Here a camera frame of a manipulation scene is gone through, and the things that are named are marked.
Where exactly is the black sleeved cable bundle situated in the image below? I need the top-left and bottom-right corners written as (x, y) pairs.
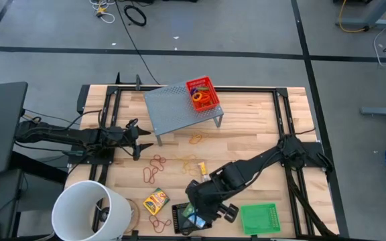
top-left (285, 168), bottom-right (340, 239)

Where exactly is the orange spiral coil ring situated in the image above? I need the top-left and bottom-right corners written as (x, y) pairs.
top-left (199, 92), bottom-right (214, 105)

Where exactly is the grey desk leg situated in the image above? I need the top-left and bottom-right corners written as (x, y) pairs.
top-left (334, 0), bottom-right (386, 31)

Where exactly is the yellow crayon box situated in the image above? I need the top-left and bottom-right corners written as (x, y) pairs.
top-left (142, 187), bottom-right (171, 216)

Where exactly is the black metal table frame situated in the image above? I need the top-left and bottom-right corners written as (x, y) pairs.
top-left (76, 72), bottom-right (316, 239)

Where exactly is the grey perforated metal riser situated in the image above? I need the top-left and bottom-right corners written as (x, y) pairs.
top-left (143, 75), bottom-right (224, 147)

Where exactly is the long black cable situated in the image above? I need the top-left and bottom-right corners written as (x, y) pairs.
top-left (114, 0), bottom-right (161, 86)

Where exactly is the small yellow crayon pack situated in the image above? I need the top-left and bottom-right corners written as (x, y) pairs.
top-left (198, 161), bottom-right (211, 182)

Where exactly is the round lamp base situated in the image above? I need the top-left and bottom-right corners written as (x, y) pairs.
top-left (125, 198), bottom-right (141, 232)

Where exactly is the green plastic basket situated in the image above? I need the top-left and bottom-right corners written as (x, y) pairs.
top-left (239, 202), bottom-right (281, 236)

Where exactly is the black desk foot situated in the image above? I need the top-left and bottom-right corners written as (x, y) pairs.
top-left (9, 150), bottom-right (69, 185)

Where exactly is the black plastic basket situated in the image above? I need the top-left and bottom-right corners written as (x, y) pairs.
top-left (172, 202), bottom-right (212, 235)

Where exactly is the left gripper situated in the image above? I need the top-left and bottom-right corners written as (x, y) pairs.
top-left (123, 118), bottom-right (154, 161)

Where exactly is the red plastic basket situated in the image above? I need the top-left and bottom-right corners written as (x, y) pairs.
top-left (185, 76), bottom-right (220, 113)

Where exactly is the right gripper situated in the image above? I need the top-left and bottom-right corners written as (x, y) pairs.
top-left (185, 180), bottom-right (239, 224)

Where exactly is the black coiled cable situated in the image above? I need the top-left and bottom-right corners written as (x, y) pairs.
top-left (123, 4), bottom-right (147, 27)

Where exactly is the yellow cable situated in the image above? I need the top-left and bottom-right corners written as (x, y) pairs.
top-left (338, 0), bottom-right (370, 34)

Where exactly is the white cable bundle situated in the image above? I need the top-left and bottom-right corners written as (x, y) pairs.
top-left (88, 0), bottom-right (117, 24)

